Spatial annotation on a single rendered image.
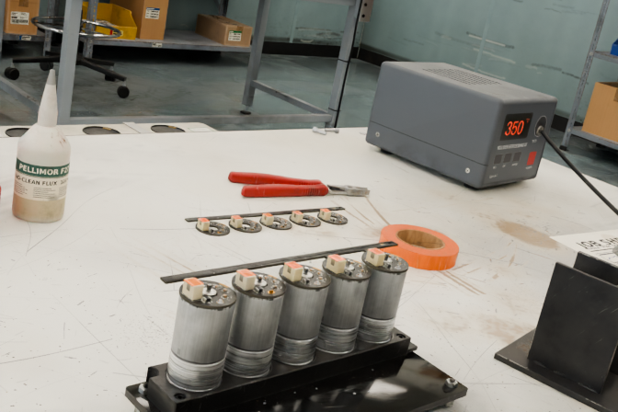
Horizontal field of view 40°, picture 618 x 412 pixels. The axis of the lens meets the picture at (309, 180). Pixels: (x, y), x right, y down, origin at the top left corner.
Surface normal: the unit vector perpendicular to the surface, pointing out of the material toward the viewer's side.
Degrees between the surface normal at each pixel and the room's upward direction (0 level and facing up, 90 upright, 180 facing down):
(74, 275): 0
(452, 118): 90
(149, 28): 90
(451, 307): 0
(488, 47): 90
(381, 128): 90
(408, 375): 0
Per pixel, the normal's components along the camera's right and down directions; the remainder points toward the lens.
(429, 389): 0.19, -0.94
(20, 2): 0.59, 0.40
